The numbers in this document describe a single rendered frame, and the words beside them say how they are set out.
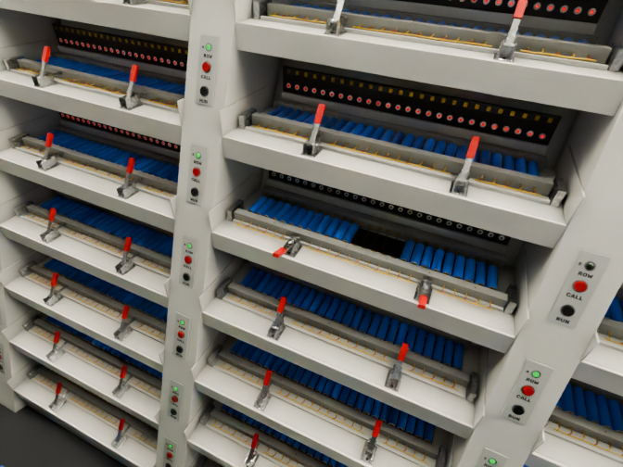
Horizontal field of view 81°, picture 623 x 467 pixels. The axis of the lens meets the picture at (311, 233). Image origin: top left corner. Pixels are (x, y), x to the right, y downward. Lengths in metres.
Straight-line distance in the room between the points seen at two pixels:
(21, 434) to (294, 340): 1.09
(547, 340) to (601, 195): 0.24
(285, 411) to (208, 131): 0.65
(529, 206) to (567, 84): 0.18
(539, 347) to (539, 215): 0.22
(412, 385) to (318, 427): 0.26
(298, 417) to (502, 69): 0.80
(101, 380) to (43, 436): 0.38
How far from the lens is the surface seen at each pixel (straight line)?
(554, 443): 0.87
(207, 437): 1.15
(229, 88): 0.75
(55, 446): 1.61
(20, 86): 1.17
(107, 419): 1.46
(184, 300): 0.91
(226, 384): 1.00
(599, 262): 0.68
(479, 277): 0.76
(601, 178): 0.65
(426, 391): 0.81
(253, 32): 0.74
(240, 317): 0.87
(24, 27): 1.33
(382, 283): 0.70
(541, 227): 0.65
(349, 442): 0.94
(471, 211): 0.64
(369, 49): 0.65
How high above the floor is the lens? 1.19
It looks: 19 degrees down
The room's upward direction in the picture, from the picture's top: 12 degrees clockwise
